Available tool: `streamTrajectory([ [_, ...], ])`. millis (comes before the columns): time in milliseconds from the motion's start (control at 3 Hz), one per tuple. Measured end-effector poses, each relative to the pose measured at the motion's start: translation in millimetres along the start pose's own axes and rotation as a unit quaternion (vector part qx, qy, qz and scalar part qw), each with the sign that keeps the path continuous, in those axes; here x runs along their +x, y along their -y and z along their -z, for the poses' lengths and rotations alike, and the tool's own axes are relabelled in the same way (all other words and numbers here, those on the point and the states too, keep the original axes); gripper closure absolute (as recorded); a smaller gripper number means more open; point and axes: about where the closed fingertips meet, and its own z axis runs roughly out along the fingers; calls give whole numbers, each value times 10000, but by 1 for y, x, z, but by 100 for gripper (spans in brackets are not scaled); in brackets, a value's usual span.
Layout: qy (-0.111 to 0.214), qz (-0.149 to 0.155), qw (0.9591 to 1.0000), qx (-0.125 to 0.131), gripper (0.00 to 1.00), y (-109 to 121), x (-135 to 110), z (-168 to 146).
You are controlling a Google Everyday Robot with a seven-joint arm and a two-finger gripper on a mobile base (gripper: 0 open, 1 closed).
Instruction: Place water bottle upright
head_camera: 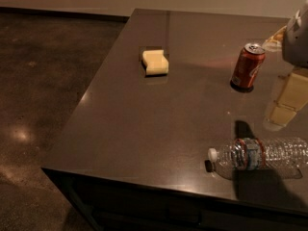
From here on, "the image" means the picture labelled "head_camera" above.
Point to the clear plastic water bottle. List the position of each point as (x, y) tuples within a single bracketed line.
[(285, 156)]

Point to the red soda can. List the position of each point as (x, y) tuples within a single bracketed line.
[(248, 64)]

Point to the yellow sponge block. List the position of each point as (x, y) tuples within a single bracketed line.
[(155, 62)]

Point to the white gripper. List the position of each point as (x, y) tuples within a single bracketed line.
[(296, 43)]

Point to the dark table cabinet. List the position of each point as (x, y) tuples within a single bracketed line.
[(109, 205)]

